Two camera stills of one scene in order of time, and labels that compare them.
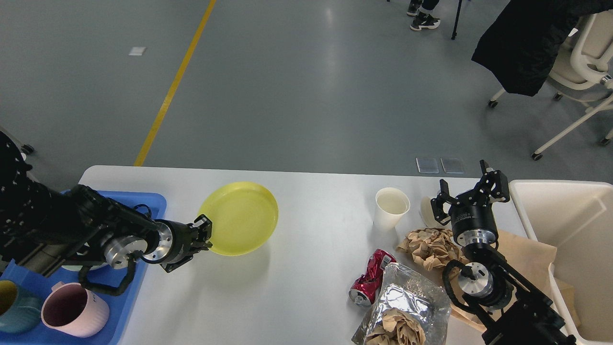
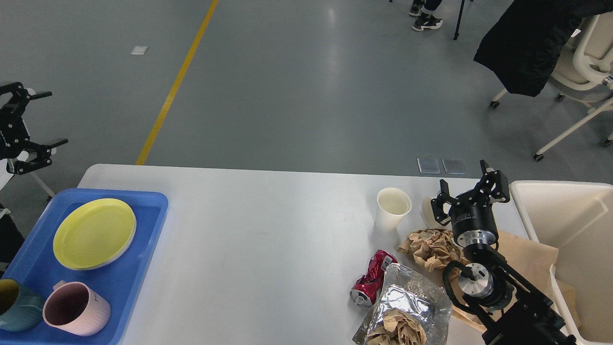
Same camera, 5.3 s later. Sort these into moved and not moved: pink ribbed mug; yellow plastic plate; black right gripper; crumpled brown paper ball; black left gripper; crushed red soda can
Moved: black left gripper; yellow plastic plate
Not moved: pink ribbed mug; black right gripper; crumpled brown paper ball; crushed red soda can
